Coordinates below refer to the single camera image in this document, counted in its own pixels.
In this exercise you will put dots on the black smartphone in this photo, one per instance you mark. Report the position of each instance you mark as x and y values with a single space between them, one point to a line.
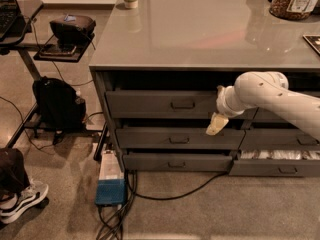
58 50

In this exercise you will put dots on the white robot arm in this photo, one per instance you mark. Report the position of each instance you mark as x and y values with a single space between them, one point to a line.
270 91

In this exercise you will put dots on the white black sneaker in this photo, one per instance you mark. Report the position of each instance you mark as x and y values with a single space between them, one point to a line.
12 206

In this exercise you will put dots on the dark trouser leg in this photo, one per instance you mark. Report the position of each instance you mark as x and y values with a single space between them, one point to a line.
13 176

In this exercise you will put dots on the black side desk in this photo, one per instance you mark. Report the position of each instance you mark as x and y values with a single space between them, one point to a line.
33 120

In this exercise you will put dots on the glass jar of nuts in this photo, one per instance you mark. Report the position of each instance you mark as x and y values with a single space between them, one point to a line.
292 9

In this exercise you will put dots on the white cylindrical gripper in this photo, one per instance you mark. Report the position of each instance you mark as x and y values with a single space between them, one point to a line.
222 104

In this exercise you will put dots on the blue and white box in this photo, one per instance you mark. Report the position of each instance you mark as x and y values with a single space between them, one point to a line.
111 184

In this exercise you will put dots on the black laptop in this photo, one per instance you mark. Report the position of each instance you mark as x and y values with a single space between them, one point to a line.
9 12

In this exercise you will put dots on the black backpack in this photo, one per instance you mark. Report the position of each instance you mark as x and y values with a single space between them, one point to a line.
59 104

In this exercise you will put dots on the grey drawer cabinet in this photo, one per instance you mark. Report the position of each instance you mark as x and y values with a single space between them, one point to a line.
198 45

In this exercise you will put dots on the dark tablet on counter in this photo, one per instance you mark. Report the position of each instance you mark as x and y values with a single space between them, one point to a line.
314 42

